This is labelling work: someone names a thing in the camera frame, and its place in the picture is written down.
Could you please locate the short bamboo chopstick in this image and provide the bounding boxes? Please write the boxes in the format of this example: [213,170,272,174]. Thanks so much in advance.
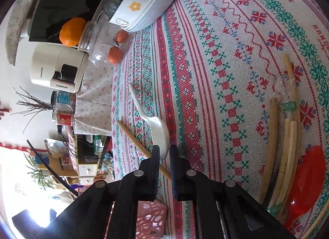
[117,121,171,180]

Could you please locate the white plastic spoon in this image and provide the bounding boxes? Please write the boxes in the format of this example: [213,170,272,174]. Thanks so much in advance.
[129,83,170,160]

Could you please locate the pink perforated utensil basket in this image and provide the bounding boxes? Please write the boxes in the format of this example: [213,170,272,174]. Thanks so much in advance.
[119,200,168,238]

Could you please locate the black chopstick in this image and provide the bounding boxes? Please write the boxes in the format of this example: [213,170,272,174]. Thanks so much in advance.
[27,140,79,197]

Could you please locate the disposable chopsticks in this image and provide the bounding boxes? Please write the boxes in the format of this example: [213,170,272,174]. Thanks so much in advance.
[268,54,301,219]

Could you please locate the red plastic spoon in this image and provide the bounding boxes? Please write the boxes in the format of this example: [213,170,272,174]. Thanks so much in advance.
[284,146,326,229]

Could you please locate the white floral table cover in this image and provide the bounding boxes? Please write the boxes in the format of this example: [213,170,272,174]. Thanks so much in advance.
[74,58,119,136]

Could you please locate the red label spice jar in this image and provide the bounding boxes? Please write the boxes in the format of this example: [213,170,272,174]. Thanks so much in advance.
[52,103,74,126]

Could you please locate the patterned striped tablecloth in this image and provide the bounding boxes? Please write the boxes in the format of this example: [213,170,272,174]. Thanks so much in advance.
[112,0,328,197]

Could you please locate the glass jar with tomatoes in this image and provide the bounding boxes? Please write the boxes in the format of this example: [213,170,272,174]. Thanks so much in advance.
[78,21,132,66]

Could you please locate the white air fryer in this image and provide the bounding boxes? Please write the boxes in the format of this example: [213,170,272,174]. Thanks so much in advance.
[30,43,89,93]

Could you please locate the dried twig branches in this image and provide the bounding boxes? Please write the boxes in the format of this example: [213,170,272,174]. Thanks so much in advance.
[11,87,54,133]

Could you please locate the orange fruit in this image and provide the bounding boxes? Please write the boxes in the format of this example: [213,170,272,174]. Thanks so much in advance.
[59,17,86,47]

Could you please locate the white stacked bowls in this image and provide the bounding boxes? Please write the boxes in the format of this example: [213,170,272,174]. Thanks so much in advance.
[109,0,174,32]

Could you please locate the black microwave oven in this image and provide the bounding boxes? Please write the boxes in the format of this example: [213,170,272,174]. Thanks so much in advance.
[27,0,134,43]

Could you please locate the floral cloth cover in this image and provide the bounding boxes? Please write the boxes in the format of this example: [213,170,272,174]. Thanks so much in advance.
[5,0,37,66]

